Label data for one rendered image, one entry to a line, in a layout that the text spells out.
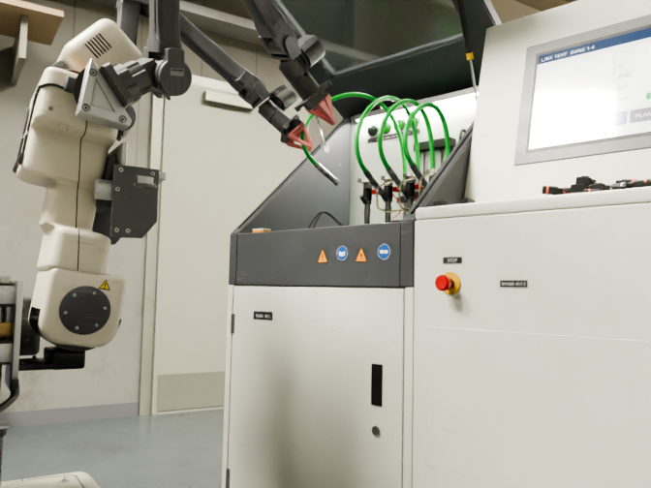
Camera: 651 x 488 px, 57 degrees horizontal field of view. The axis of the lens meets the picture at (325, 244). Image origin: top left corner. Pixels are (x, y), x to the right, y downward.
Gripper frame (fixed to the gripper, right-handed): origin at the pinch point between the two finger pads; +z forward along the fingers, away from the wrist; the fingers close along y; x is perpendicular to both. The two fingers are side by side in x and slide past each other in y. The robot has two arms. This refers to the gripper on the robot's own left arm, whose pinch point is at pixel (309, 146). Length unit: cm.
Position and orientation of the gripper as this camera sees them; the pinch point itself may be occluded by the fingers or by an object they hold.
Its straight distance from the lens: 189.1
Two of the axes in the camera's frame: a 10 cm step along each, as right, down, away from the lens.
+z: 7.4, 6.7, -0.9
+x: -6.6, 6.8, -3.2
